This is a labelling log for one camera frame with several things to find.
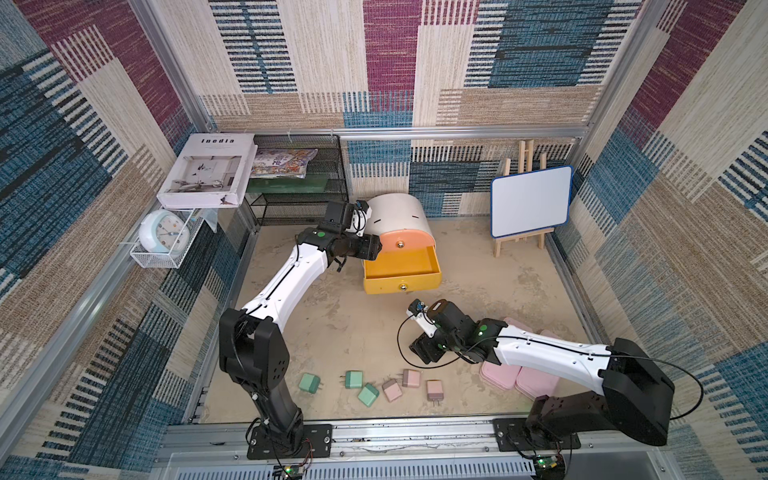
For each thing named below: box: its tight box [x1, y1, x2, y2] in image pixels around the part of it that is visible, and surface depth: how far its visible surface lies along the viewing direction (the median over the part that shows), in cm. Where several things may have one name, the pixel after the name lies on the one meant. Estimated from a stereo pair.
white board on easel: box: [490, 139, 573, 257], surface depth 103 cm
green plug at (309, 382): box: [298, 372, 324, 394], surface depth 83 cm
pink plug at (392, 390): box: [382, 378, 403, 402], surface depth 82 cm
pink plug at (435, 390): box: [426, 379, 444, 405], surface depth 81 cm
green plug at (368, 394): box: [357, 382, 380, 407], surface depth 81 cm
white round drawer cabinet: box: [366, 193, 436, 239], surface depth 97 cm
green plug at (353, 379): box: [339, 370, 363, 389], surface depth 83 cm
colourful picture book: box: [251, 149, 318, 179], surface depth 85 cm
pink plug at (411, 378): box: [402, 369, 421, 387], surface depth 83 cm
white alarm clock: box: [138, 209, 191, 254], surface depth 66 cm
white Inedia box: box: [156, 133, 258, 209], surface depth 76 cm
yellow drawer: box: [363, 245, 442, 295], surface depth 89 cm
